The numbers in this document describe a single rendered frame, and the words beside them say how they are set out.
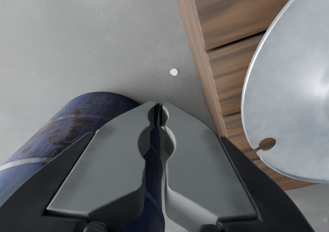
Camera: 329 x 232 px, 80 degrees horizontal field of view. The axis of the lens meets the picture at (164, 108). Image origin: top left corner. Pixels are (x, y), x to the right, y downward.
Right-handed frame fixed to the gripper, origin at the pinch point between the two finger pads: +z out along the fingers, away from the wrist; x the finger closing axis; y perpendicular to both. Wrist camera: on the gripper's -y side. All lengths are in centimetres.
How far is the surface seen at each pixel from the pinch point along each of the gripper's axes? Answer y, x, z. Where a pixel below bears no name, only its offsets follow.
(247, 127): 7.1, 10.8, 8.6
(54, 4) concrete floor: -3, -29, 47
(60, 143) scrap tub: 20.1, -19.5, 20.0
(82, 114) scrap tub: 20.1, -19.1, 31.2
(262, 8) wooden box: -5.5, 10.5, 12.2
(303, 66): -0.5, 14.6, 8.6
